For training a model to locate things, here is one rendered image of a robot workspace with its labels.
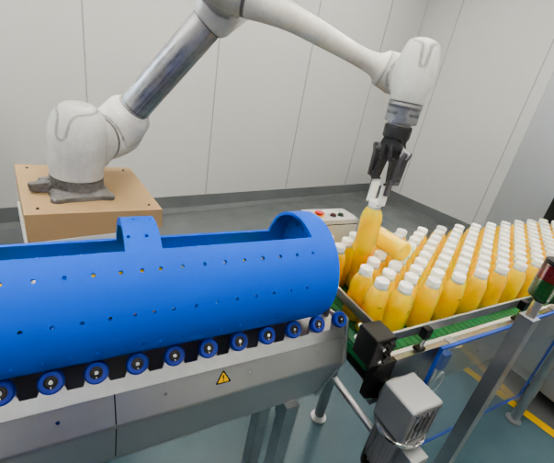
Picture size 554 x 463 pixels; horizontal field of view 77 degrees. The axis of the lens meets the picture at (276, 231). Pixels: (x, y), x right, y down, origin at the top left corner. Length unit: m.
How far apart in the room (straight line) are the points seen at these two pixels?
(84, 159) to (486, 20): 4.93
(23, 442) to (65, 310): 0.30
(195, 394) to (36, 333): 0.38
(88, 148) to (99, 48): 2.31
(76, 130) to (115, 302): 0.63
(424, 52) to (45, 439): 1.17
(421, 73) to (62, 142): 0.99
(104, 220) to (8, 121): 2.32
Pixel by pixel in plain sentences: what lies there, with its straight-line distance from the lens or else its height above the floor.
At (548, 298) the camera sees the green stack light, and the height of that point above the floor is 1.17.
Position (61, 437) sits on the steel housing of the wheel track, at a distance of 0.89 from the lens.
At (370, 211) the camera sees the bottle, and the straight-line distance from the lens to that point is 1.10.
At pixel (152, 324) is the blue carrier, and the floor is 1.09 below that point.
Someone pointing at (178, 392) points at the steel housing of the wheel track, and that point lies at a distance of 0.88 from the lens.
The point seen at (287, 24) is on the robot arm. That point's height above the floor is 1.66.
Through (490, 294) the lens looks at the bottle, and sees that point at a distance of 1.44.
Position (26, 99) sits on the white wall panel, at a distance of 3.42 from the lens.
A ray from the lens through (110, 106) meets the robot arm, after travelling 1.34.
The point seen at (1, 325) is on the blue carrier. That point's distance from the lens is 0.69.
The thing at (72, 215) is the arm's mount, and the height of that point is 1.07.
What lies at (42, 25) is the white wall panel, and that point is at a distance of 3.39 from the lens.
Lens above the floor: 1.56
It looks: 25 degrees down
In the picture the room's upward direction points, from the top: 11 degrees clockwise
